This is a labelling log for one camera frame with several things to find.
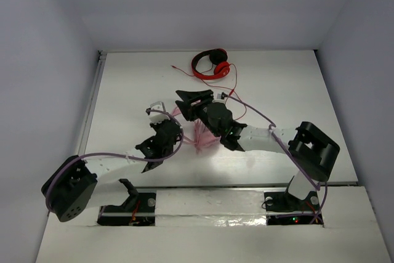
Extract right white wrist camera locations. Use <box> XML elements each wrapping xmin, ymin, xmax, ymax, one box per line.
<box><xmin>213</xmin><ymin>92</ymin><xmax>228</xmax><ymax>104</ymax></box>

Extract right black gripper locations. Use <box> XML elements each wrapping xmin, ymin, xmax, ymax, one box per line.
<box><xmin>177</xmin><ymin>89</ymin><xmax>221</xmax><ymax>138</ymax></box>

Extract aluminium rail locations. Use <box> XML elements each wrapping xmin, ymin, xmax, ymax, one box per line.
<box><xmin>136</xmin><ymin>183</ymin><xmax>361</xmax><ymax>190</ymax></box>

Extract pink headphones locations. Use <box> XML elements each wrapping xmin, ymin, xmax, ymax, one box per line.
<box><xmin>183</xmin><ymin>119</ymin><xmax>220</xmax><ymax>154</ymax></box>

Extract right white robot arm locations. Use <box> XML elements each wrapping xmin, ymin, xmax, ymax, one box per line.
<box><xmin>176</xmin><ymin>90</ymin><xmax>340</xmax><ymax>212</ymax></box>

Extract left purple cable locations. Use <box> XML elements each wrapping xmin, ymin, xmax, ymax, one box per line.
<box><xmin>45</xmin><ymin>108</ymin><xmax>185</xmax><ymax>214</ymax></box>

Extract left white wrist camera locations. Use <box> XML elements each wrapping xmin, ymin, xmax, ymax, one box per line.
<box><xmin>146</xmin><ymin>101</ymin><xmax>170</xmax><ymax>124</ymax></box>

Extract red black headphones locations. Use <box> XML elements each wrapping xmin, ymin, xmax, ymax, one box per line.
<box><xmin>191</xmin><ymin>48</ymin><xmax>230</xmax><ymax>80</ymax></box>

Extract red headphone cable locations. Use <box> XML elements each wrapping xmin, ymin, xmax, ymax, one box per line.
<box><xmin>171</xmin><ymin>62</ymin><xmax>249</xmax><ymax>121</ymax></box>

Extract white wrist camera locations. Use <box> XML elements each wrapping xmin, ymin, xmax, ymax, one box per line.
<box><xmin>146</xmin><ymin>101</ymin><xmax>170</xmax><ymax>124</ymax></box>
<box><xmin>213</xmin><ymin>92</ymin><xmax>228</xmax><ymax>104</ymax></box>

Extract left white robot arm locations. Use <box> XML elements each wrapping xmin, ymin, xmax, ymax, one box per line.
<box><xmin>41</xmin><ymin>119</ymin><xmax>183</xmax><ymax>222</ymax></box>

